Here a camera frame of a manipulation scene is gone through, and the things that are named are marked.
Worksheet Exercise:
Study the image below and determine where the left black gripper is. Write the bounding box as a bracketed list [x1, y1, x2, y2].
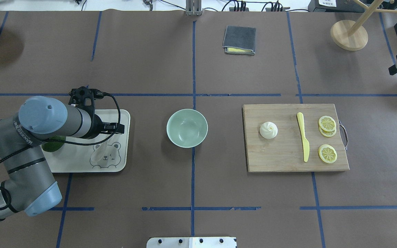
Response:
[90, 114, 125, 139]

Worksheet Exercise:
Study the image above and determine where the translucent white plastic spoon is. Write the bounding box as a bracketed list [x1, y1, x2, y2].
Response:
[90, 134, 113, 163]

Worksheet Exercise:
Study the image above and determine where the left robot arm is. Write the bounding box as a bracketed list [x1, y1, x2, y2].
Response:
[0, 96, 125, 222]

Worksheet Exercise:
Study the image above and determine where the light green bowl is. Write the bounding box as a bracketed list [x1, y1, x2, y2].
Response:
[166, 109, 208, 148]

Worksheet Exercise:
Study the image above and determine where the white steamed bun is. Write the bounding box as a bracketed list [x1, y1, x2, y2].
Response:
[259, 122, 278, 139]

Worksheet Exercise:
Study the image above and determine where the cream bear serving tray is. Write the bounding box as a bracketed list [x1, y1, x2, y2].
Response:
[43, 109, 130, 173]

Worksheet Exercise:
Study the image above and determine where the wooden mug tree stand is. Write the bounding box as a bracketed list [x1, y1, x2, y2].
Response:
[330, 0, 397, 51]

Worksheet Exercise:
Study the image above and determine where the lemon slice under upper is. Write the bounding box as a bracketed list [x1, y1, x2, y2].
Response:
[318, 127, 337, 137]

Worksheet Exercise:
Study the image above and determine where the yellow plastic knife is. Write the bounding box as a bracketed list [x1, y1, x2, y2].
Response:
[296, 112, 310, 162]

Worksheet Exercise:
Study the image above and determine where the lower lemon slice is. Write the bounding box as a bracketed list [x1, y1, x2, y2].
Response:
[318, 144, 337, 164]

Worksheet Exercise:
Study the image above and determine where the wooden cutting board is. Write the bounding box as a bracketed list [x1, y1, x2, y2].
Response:
[242, 104, 349, 172]

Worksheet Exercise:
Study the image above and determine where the grey folded cloth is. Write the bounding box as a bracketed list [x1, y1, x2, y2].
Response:
[222, 25, 256, 55]

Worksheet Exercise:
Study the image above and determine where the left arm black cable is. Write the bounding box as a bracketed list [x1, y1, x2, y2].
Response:
[0, 92, 121, 211]

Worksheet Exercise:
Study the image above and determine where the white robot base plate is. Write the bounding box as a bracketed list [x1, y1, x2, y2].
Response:
[146, 237, 237, 248]

